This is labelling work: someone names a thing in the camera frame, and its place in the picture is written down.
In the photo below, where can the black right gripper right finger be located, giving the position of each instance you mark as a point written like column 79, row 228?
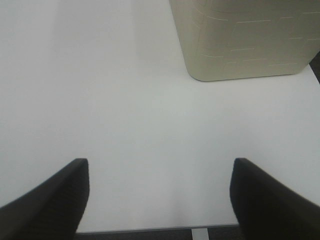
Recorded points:
column 268, row 210

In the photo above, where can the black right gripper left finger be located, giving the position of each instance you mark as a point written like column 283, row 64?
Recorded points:
column 52, row 210

